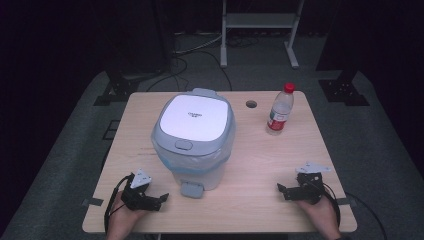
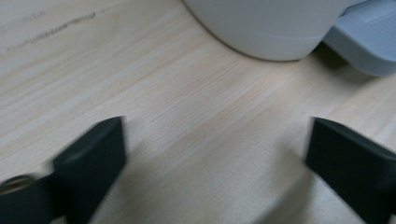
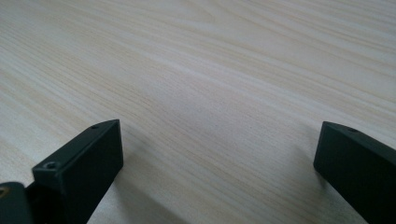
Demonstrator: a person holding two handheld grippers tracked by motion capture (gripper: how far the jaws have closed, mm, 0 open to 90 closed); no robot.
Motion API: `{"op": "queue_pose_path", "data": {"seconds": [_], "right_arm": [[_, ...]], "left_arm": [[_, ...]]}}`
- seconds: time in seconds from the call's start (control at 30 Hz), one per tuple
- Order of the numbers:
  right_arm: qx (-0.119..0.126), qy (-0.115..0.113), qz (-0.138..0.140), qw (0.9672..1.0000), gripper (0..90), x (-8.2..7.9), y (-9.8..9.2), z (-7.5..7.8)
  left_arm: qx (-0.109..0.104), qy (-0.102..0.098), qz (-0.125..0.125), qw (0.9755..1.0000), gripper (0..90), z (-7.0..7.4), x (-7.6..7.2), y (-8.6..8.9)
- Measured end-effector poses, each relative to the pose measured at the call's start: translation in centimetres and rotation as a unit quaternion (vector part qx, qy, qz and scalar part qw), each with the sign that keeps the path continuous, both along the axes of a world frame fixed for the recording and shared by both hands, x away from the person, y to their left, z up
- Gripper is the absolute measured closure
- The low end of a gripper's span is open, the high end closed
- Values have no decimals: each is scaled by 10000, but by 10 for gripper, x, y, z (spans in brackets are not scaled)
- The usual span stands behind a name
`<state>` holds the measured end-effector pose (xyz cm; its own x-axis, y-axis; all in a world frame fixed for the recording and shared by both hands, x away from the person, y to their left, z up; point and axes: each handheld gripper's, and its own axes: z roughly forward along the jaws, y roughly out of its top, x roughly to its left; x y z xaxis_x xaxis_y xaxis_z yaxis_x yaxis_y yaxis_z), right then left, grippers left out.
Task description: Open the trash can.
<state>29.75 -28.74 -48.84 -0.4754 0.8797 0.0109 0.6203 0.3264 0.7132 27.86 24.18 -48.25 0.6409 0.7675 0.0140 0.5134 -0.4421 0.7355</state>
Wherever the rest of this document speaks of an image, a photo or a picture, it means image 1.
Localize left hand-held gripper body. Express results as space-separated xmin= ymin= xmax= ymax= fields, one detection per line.
xmin=120 ymin=167 xmax=161 ymax=212

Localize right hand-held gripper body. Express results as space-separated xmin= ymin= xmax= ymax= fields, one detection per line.
xmin=289 ymin=161 xmax=333 ymax=205

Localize clear bottle with red cap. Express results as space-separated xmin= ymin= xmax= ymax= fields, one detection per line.
xmin=265 ymin=82 xmax=297 ymax=137

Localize white grey pedal trash can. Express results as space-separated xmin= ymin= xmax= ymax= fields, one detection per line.
xmin=150 ymin=87 xmax=237 ymax=200

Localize person's left hand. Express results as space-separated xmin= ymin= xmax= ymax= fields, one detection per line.
xmin=106 ymin=190 xmax=148 ymax=232

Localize person's right hand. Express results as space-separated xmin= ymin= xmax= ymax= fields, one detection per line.
xmin=294 ymin=194 xmax=339 ymax=232

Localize translucent trash bag liner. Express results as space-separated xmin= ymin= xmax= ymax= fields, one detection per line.
xmin=151 ymin=131 xmax=235 ymax=175

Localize black metal stand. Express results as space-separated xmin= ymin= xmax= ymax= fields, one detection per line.
xmin=315 ymin=0 xmax=371 ymax=107
xmin=93 ymin=0 xmax=175 ymax=107

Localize white metal stand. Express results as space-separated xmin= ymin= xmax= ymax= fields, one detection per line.
xmin=219 ymin=0 xmax=306 ymax=70

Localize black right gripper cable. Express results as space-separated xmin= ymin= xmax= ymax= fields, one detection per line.
xmin=318 ymin=181 xmax=342 ymax=228

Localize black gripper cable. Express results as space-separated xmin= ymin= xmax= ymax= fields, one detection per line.
xmin=103 ymin=173 xmax=135 ymax=234
xmin=318 ymin=181 xmax=342 ymax=228

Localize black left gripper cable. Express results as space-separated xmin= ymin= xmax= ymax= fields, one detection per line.
xmin=103 ymin=173 xmax=135 ymax=234

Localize thin black floor cable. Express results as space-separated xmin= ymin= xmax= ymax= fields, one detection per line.
xmin=344 ymin=191 xmax=388 ymax=240

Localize black floor cables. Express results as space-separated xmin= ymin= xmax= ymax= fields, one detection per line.
xmin=145 ymin=32 xmax=261 ymax=93

